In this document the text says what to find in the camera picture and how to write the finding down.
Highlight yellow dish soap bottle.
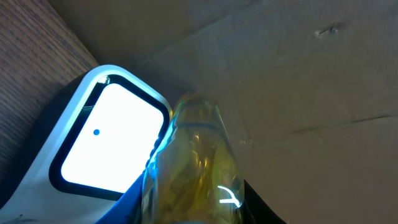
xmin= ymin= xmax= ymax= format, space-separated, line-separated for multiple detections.
xmin=141 ymin=96 xmax=244 ymax=224

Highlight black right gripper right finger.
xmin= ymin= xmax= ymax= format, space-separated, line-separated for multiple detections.
xmin=243 ymin=180 xmax=286 ymax=224

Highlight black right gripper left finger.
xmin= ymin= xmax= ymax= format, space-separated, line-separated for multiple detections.
xmin=95 ymin=174 xmax=144 ymax=224

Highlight white barcode scanner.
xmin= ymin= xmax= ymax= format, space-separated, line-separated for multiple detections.
xmin=1 ymin=65 xmax=172 ymax=223

